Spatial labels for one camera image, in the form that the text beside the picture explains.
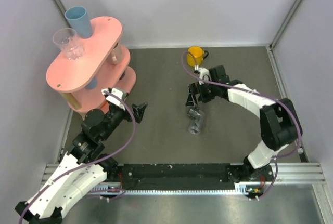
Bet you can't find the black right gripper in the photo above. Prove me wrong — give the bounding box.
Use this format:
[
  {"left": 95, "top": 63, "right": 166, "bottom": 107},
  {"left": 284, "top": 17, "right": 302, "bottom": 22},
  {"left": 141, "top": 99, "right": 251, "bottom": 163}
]
[{"left": 186, "top": 78, "right": 219, "bottom": 107}]

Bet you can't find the grey threaded coupling nut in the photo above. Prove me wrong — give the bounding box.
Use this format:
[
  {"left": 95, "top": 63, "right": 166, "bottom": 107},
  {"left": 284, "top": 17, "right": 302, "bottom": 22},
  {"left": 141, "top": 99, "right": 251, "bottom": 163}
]
[{"left": 187, "top": 107, "right": 202, "bottom": 119}]

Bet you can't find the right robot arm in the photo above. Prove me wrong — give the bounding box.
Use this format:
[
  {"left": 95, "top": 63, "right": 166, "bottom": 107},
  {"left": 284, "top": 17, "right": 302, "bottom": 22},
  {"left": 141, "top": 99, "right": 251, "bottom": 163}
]
[{"left": 185, "top": 65, "right": 302, "bottom": 182}]

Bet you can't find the yellow mug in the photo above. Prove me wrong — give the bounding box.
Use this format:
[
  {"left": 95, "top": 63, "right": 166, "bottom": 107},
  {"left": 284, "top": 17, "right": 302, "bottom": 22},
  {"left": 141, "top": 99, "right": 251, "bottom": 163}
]
[{"left": 187, "top": 46, "right": 209, "bottom": 67}]

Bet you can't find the small blue cup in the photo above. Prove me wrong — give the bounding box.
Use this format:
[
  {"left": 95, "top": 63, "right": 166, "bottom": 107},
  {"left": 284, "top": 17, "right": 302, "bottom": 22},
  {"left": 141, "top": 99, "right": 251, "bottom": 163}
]
[{"left": 85, "top": 77, "right": 97, "bottom": 89}]

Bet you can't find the pink tiered shelf stand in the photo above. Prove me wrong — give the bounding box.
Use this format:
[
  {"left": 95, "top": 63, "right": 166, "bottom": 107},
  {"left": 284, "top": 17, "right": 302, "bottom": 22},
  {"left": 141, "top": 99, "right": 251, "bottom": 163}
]
[{"left": 46, "top": 16, "right": 136, "bottom": 117}]

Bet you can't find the pink metallic cup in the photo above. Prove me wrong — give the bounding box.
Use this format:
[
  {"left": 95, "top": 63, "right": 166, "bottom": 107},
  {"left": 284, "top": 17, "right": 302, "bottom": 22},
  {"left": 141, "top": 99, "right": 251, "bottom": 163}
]
[{"left": 107, "top": 42, "right": 123, "bottom": 65}]

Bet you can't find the clear drinking glass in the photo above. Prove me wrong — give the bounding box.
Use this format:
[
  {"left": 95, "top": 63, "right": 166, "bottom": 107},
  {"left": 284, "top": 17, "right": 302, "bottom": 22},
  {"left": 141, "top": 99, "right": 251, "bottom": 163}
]
[{"left": 53, "top": 28, "right": 84, "bottom": 60}]

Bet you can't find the blue plastic cup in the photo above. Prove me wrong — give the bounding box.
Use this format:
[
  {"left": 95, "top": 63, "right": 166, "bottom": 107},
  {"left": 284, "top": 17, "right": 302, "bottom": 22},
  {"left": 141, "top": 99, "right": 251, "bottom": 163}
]
[{"left": 65, "top": 6, "right": 93, "bottom": 38}]

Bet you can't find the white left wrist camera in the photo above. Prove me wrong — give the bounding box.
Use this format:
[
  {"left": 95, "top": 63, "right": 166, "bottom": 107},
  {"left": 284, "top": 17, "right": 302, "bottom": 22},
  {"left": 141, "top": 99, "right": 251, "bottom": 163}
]
[{"left": 101, "top": 87, "right": 129, "bottom": 110}]

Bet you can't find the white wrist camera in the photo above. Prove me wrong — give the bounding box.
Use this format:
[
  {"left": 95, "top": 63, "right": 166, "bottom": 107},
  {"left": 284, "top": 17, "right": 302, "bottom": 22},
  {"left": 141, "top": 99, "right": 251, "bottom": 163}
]
[
  {"left": 194, "top": 65, "right": 210, "bottom": 85},
  {"left": 101, "top": 87, "right": 129, "bottom": 110}
]

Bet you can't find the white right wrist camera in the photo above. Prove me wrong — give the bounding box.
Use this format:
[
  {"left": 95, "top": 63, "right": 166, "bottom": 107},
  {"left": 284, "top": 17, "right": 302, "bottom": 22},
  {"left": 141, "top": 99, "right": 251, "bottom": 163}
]
[{"left": 194, "top": 65, "right": 210, "bottom": 85}]

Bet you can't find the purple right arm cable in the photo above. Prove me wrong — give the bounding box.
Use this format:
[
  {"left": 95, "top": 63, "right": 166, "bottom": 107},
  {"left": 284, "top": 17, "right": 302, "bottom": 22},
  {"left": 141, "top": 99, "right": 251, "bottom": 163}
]
[{"left": 181, "top": 51, "right": 303, "bottom": 201}]

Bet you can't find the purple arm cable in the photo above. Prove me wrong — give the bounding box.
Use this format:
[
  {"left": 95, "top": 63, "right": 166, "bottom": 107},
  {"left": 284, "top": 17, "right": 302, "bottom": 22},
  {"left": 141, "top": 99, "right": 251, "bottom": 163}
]
[
  {"left": 181, "top": 51, "right": 303, "bottom": 201},
  {"left": 18, "top": 90, "right": 138, "bottom": 223}
]

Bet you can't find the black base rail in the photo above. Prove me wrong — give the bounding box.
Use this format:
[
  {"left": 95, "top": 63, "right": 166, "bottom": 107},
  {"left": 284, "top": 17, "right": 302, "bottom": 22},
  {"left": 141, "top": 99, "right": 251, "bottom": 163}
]
[{"left": 114, "top": 163, "right": 250, "bottom": 191}]

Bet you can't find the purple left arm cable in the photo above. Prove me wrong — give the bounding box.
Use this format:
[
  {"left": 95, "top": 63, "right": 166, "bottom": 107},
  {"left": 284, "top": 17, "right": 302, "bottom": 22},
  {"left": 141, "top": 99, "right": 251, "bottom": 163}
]
[{"left": 18, "top": 90, "right": 138, "bottom": 223}]

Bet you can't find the white slotted cable duct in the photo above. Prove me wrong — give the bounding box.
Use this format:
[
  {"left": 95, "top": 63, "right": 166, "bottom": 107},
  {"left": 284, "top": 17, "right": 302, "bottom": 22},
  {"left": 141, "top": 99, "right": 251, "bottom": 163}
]
[{"left": 87, "top": 185, "right": 263, "bottom": 196}]

